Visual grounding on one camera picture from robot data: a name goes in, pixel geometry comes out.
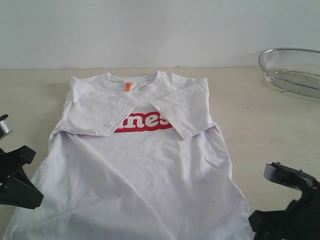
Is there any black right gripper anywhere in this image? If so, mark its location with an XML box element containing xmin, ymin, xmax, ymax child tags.
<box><xmin>248</xmin><ymin>187</ymin><xmax>320</xmax><ymax>240</ymax></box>

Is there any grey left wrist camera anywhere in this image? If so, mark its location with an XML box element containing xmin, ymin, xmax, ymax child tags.
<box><xmin>0</xmin><ymin>114</ymin><xmax>13</xmax><ymax>140</ymax></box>

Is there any metal wire mesh basket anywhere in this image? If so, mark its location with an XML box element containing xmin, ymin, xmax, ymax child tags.
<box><xmin>258</xmin><ymin>47</ymin><xmax>320</xmax><ymax>99</ymax></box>

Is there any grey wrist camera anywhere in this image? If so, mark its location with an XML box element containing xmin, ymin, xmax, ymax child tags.
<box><xmin>0</xmin><ymin>114</ymin><xmax>13</xmax><ymax>140</ymax></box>
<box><xmin>263</xmin><ymin>162</ymin><xmax>320</xmax><ymax>193</ymax></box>

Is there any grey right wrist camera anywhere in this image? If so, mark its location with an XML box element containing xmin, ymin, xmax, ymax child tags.
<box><xmin>263</xmin><ymin>162</ymin><xmax>320</xmax><ymax>193</ymax></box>

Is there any white t-shirt red logo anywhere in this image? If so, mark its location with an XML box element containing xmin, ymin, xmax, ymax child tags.
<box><xmin>3</xmin><ymin>71</ymin><xmax>254</xmax><ymax>240</ymax></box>

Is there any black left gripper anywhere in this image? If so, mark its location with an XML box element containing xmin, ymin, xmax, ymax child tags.
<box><xmin>0</xmin><ymin>145</ymin><xmax>44</xmax><ymax>210</ymax></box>

